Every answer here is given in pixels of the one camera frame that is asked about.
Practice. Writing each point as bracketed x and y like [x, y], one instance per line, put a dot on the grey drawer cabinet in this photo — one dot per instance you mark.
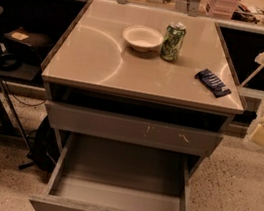
[97, 69]

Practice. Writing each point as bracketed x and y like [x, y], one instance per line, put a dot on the grey top drawer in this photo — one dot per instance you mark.
[132, 129]

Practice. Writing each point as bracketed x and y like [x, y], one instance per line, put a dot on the dark blue snack bag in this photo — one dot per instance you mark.
[213, 83]

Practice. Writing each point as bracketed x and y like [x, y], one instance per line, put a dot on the pink stacked trays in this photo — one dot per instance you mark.
[223, 9]

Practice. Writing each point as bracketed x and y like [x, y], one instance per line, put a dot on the green soda can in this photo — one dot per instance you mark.
[173, 40]

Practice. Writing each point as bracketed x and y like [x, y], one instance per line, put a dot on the white paper bowl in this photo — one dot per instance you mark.
[141, 38]

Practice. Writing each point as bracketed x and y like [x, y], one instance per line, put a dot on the black backpack on floor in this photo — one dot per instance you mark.
[45, 151]

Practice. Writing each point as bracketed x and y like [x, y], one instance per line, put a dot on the black bag with label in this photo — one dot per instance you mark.
[23, 41]

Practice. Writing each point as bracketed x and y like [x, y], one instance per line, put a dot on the black headphones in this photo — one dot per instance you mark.
[6, 58]

